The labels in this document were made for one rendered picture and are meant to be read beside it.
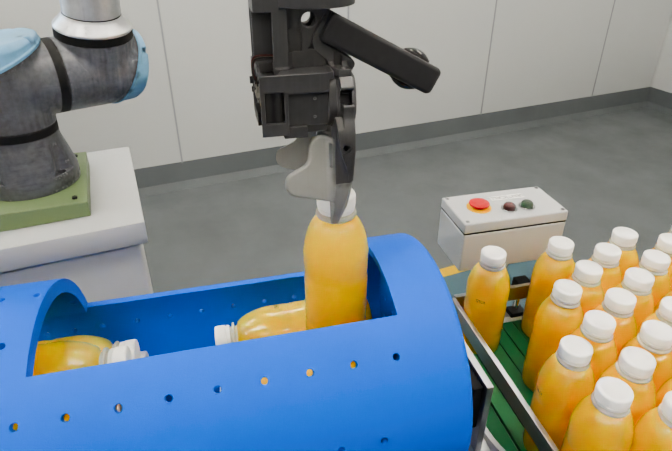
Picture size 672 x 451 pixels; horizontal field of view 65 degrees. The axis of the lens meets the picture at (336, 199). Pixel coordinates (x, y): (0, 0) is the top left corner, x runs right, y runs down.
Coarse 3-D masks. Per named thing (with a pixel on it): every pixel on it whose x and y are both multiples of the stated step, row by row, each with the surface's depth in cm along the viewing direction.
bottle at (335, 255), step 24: (312, 240) 53; (336, 240) 52; (360, 240) 53; (312, 264) 54; (336, 264) 53; (360, 264) 54; (312, 288) 55; (336, 288) 54; (360, 288) 56; (312, 312) 57; (336, 312) 56; (360, 312) 57
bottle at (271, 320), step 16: (288, 304) 66; (304, 304) 66; (368, 304) 67; (240, 320) 65; (256, 320) 64; (272, 320) 64; (288, 320) 64; (304, 320) 64; (240, 336) 64; (256, 336) 63
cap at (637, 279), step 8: (632, 272) 80; (640, 272) 80; (648, 272) 79; (624, 280) 80; (632, 280) 78; (640, 280) 78; (648, 280) 78; (632, 288) 79; (640, 288) 78; (648, 288) 78
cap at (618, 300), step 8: (616, 288) 76; (608, 296) 75; (616, 296) 75; (624, 296) 75; (632, 296) 75; (608, 304) 75; (616, 304) 74; (624, 304) 73; (632, 304) 73; (616, 312) 74; (624, 312) 74
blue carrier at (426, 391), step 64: (384, 256) 59; (0, 320) 50; (64, 320) 68; (128, 320) 70; (192, 320) 73; (384, 320) 53; (448, 320) 53; (0, 384) 45; (64, 384) 46; (128, 384) 47; (192, 384) 48; (256, 384) 48; (320, 384) 49; (384, 384) 51; (448, 384) 52; (0, 448) 44; (64, 448) 45; (128, 448) 46; (192, 448) 47; (256, 448) 48; (320, 448) 50; (384, 448) 51; (448, 448) 54
